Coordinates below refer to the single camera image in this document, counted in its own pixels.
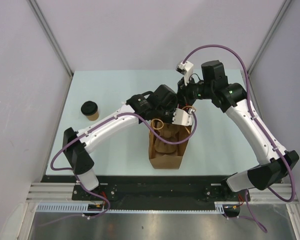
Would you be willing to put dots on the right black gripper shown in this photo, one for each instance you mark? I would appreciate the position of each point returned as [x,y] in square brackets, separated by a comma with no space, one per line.
[182,95]

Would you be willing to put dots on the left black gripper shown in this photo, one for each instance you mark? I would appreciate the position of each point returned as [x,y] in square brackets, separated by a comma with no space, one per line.
[169,120]

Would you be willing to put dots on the brown paper bag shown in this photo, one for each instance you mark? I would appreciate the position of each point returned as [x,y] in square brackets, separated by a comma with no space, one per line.
[163,152]

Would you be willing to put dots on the brown paper coffee cup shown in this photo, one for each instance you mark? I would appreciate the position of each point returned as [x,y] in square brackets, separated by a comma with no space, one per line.
[94,116]

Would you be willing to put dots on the black plastic cup lid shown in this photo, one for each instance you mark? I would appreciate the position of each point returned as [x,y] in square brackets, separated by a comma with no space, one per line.
[89,108]

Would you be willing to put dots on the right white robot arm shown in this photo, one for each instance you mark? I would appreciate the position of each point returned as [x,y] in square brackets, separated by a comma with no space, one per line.
[273,158]

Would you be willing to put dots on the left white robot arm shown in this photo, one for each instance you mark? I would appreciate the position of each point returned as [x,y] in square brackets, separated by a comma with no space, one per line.
[77,145]

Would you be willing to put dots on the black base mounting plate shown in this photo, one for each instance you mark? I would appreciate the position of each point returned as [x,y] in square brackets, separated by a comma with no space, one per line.
[150,193]

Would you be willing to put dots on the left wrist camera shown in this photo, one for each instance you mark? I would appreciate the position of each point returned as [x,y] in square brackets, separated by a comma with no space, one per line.
[182,118]

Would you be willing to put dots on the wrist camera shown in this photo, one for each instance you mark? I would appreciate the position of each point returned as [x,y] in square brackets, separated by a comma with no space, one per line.
[182,118]
[186,69]

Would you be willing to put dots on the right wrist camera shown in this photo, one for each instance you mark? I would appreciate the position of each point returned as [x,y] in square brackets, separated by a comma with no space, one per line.
[186,69]

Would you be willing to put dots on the white slotted cable duct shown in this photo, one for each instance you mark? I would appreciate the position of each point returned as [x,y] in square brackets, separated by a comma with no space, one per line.
[86,208]

